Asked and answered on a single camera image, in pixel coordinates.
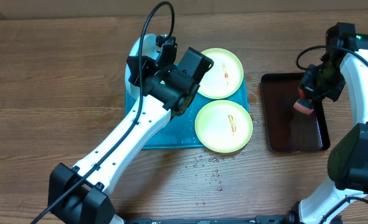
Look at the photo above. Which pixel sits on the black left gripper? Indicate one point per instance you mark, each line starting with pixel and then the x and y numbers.
pixel 134 77

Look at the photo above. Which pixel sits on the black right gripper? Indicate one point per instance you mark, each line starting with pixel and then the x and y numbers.
pixel 309 84

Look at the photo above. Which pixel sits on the light blue plate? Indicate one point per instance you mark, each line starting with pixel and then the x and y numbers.
pixel 131 71

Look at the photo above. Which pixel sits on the pink green scrub sponge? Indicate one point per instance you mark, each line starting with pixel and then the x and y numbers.
pixel 303 104

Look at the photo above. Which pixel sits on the yellow plate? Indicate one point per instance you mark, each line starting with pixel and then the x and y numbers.
pixel 224 78
pixel 223 126

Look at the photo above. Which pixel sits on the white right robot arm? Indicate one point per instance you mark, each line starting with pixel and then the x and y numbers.
pixel 347 179

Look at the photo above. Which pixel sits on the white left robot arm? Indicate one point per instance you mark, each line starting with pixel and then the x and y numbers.
pixel 80 194

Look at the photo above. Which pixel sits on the black water tray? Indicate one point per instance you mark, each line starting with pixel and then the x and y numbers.
pixel 289 130

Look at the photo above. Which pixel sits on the teal plastic tray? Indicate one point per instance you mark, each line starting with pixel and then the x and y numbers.
pixel 180 132

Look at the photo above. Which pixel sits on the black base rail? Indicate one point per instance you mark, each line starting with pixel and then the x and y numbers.
pixel 260 219

